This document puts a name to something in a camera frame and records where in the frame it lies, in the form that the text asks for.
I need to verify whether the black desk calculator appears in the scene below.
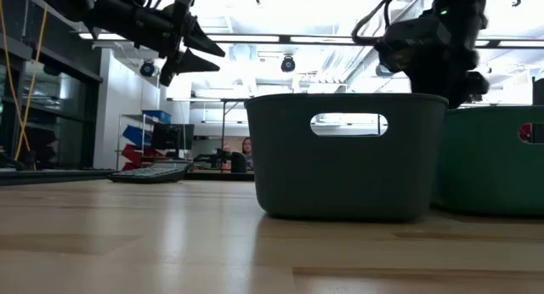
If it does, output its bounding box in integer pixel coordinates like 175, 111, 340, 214
106, 161, 192, 184

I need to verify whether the dark grey plastic bin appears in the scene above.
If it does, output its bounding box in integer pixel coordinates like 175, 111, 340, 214
244, 93, 450, 222

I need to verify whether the shelf with coloured bins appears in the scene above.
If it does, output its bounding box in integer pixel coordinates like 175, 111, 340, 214
115, 110, 173, 172

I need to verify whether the black hanging camera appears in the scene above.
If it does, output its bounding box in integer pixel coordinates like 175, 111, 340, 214
280, 54, 297, 74
139, 59, 156, 78

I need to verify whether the green plastic bin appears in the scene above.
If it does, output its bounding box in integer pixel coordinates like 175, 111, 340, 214
431, 105, 544, 217

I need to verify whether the black aluminium rig frame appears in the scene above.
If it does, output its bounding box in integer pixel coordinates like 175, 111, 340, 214
0, 167, 256, 184

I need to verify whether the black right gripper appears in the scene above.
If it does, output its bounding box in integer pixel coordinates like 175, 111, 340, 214
403, 41, 490, 110

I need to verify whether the yellow cable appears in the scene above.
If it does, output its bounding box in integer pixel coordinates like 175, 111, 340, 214
0, 0, 50, 163

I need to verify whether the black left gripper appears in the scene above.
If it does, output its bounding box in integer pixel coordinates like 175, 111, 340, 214
82, 0, 226, 88

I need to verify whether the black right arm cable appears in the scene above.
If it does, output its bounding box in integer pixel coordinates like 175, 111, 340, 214
351, 0, 405, 47

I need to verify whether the person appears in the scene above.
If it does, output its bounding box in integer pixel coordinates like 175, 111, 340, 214
241, 136, 255, 172

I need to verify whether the black computer monitor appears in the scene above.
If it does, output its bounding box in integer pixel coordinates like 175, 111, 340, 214
151, 123, 196, 159

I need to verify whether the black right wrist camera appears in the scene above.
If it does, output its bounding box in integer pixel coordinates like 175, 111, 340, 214
376, 14, 451, 72

